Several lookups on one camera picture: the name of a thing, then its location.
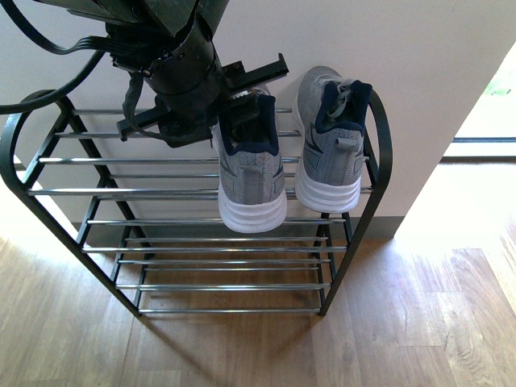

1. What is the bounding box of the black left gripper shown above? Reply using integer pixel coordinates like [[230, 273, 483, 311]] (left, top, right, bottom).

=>
[[115, 15, 288, 148]]

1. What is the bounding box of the grey knit sneaker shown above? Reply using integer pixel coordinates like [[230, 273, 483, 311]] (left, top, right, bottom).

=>
[[293, 66, 372, 214], [211, 85, 287, 233]]

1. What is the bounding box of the black metal shoe rack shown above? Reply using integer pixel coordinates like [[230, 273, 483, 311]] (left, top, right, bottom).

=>
[[1, 94, 393, 316]]

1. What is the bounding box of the black cable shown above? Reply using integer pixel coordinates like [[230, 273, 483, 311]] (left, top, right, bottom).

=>
[[0, 0, 118, 116]]

